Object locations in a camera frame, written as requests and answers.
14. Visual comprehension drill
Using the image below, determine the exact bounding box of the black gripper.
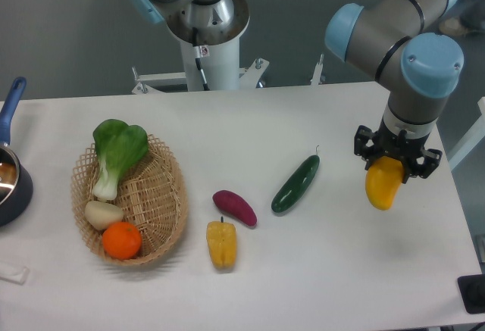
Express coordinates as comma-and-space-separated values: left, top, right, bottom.
354, 125, 443, 184

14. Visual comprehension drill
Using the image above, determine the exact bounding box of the yellow orange mango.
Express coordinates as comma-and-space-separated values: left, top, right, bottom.
365, 156, 405, 211

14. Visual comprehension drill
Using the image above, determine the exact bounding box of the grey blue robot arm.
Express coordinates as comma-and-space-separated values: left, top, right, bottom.
324, 0, 464, 179

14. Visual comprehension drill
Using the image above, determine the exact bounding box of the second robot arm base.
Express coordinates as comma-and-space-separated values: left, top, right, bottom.
130, 0, 249, 46

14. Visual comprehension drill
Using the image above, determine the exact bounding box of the woven wicker basket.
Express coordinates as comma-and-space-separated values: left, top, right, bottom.
70, 134, 189, 267

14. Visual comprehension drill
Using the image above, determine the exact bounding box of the green cucumber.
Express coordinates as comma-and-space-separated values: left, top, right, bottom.
271, 145, 321, 216

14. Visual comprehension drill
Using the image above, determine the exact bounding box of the black device at edge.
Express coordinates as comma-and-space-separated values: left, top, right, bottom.
457, 274, 485, 314

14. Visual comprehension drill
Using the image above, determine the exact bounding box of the purple sweet potato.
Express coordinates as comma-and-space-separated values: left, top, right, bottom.
212, 190, 258, 227

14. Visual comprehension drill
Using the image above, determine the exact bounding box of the yellow bell pepper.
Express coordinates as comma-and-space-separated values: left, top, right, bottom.
206, 217, 237, 270

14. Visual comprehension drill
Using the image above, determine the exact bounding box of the green bok choy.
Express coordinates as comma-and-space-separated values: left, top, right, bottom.
92, 119, 149, 201

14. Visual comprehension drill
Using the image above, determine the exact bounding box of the orange fruit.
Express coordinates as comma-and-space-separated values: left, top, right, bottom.
102, 221, 142, 260

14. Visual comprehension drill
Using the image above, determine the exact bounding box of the white onion bulb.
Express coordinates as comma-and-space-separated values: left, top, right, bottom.
84, 201, 124, 230

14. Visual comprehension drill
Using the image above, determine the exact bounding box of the blue saucepan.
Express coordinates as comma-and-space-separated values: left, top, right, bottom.
1, 77, 33, 226

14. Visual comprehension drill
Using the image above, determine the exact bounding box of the clear plastic piece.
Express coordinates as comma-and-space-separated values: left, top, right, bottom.
0, 261, 30, 285

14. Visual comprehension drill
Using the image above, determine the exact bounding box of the white frame at right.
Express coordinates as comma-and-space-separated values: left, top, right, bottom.
447, 97, 484, 171

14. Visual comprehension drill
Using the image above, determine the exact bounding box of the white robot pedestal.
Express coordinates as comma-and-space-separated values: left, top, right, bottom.
131, 36, 326, 95

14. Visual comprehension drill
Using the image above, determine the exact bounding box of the black cable on pedestal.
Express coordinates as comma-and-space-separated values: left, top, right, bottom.
191, 27, 211, 92

